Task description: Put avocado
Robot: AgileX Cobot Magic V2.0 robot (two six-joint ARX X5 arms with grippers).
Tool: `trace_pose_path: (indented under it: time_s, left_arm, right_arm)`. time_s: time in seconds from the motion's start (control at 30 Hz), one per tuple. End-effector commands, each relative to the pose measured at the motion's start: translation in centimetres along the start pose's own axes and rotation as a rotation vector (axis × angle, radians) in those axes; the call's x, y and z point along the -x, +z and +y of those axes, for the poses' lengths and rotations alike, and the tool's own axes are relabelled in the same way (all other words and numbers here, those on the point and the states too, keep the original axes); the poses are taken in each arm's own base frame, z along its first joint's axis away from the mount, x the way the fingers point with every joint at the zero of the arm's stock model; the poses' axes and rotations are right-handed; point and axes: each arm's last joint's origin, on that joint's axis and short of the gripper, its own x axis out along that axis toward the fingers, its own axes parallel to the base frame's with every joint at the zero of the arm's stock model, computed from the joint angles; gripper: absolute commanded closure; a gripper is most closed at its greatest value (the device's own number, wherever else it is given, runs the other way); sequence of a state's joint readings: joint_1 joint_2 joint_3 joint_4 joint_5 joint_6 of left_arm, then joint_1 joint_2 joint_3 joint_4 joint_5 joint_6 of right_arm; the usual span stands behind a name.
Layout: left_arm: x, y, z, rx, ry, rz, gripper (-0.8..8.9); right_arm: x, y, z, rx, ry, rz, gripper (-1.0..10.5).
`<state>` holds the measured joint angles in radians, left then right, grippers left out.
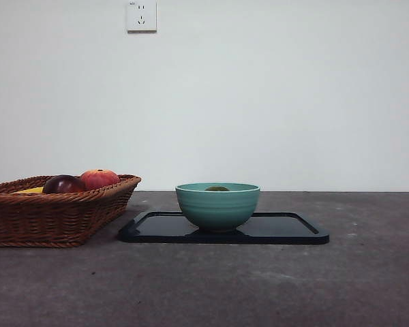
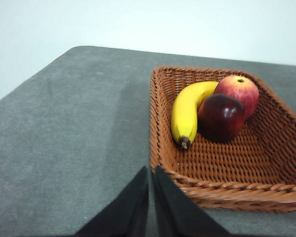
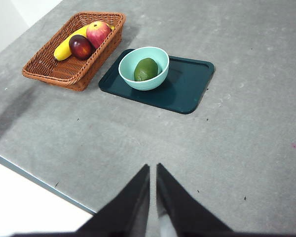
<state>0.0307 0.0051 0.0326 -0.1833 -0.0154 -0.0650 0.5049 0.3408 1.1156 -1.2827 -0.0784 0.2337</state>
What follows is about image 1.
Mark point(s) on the green avocado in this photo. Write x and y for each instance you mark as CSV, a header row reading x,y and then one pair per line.
x,y
216,188

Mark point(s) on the teal ceramic bowl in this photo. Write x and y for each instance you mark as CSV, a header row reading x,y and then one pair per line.
x,y
218,209

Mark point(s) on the black rectangular tray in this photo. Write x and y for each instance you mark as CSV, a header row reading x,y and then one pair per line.
x,y
279,228

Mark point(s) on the dark red plum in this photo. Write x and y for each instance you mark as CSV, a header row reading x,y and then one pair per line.
x,y
63,184

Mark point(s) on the brown woven wicker basket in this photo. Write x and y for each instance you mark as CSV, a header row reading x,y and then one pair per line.
x,y
54,218

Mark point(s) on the yellow banana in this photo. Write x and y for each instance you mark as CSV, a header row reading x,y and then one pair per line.
x,y
31,190

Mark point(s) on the white wall socket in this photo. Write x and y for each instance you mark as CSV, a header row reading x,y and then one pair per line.
x,y
141,17

